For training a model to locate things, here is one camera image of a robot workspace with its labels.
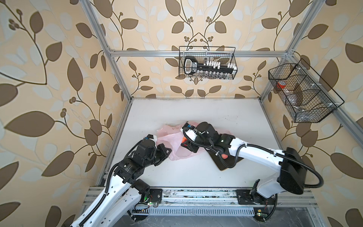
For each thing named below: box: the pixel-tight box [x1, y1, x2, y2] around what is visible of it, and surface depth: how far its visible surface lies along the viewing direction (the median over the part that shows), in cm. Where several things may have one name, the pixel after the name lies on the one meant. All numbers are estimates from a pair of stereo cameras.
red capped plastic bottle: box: [276, 80, 291, 95], surface depth 88 cm
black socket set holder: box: [183, 55, 238, 75], surface depth 84 cm
